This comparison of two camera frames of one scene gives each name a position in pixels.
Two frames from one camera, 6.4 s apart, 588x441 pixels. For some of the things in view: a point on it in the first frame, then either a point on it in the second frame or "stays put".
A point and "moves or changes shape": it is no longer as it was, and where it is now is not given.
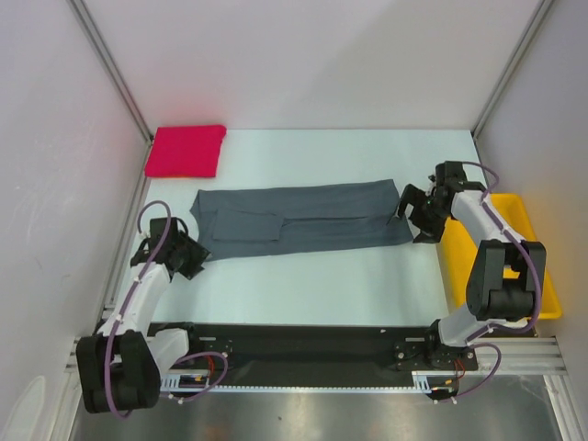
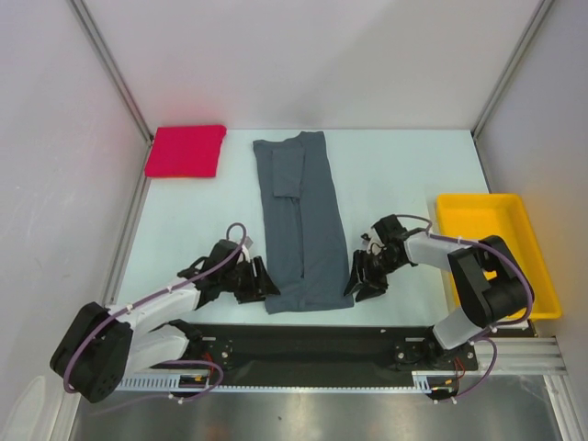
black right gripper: (421, 214) to (370, 271)
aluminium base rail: (535, 355) stays put
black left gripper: (197, 255) to (265, 286)
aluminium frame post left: (112, 63) stays put
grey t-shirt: (267, 220) moves or changes shape
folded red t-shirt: (186, 151) stays put
